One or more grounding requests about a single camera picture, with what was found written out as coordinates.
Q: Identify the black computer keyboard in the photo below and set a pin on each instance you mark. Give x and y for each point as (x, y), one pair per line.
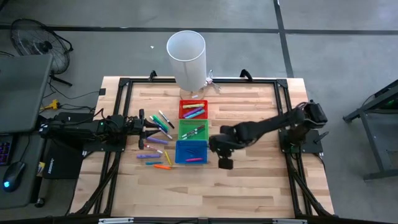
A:
(4, 154)

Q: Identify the thin yellow marker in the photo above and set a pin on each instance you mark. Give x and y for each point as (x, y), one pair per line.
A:
(168, 158)

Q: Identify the thin purple marker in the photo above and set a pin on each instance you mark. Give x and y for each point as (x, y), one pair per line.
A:
(190, 151)

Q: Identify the yellow highlighter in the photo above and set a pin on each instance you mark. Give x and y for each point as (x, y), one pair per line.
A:
(192, 106)

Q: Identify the pink marker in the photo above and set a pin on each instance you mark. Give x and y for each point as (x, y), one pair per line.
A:
(194, 160)

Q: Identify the orange marker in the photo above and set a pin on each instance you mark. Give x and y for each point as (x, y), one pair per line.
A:
(162, 167)

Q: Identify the black round knob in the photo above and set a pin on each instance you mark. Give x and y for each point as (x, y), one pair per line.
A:
(39, 203)

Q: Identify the red plastic basket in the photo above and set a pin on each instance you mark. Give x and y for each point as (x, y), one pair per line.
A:
(180, 112)

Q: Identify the green plastic basket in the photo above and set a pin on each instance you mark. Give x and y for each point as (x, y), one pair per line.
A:
(183, 123)

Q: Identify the black floor fan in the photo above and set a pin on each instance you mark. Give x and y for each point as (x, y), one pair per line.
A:
(43, 46)

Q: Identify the silver aluminium bracket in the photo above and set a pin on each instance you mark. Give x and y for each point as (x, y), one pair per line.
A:
(115, 221)
(289, 221)

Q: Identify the green highlighter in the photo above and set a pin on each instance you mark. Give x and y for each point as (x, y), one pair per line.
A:
(161, 123)

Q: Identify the purple Expo marker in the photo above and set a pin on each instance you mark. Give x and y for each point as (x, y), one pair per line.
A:
(194, 130)

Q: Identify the yellow power plug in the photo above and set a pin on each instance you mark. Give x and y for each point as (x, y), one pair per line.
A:
(54, 104)

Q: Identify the black box white print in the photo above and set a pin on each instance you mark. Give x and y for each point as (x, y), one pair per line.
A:
(65, 165)

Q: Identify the black aluminium rig frame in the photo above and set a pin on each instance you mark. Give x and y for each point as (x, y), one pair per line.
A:
(202, 80)

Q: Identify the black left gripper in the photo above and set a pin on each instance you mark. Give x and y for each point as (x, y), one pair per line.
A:
(141, 129)

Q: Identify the black computer mouse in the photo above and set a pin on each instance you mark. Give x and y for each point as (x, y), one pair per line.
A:
(14, 175)

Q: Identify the blue plastic basket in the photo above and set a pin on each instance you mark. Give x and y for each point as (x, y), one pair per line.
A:
(199, 146)

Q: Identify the small black square pad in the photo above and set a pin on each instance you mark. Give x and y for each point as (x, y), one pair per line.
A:
(102, 91)

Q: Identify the yellow label card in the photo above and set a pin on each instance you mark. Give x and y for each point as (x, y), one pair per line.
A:
(40, 168)

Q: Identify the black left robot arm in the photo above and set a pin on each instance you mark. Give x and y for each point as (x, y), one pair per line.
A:
(71, 129)

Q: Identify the purple highlighter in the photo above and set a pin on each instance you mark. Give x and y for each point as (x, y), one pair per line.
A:
(157, 141)
(148, 156)
(192, 112)

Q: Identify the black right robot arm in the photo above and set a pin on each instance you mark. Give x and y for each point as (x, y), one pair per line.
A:
(267, 126)

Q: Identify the black metal side table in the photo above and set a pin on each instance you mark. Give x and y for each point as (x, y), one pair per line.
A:
(374, 144)

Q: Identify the teal highlighter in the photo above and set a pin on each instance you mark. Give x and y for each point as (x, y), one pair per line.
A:
(196, 114)

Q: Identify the black Expo marker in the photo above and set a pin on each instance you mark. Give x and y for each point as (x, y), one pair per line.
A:
(166, 119)

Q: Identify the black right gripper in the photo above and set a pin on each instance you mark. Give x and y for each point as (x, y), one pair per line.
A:
(222, 146)

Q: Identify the grey desk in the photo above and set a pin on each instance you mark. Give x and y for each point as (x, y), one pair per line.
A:
(18, 199)

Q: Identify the blue Expo marker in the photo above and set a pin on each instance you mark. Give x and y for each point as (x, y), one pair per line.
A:
(151, 118)

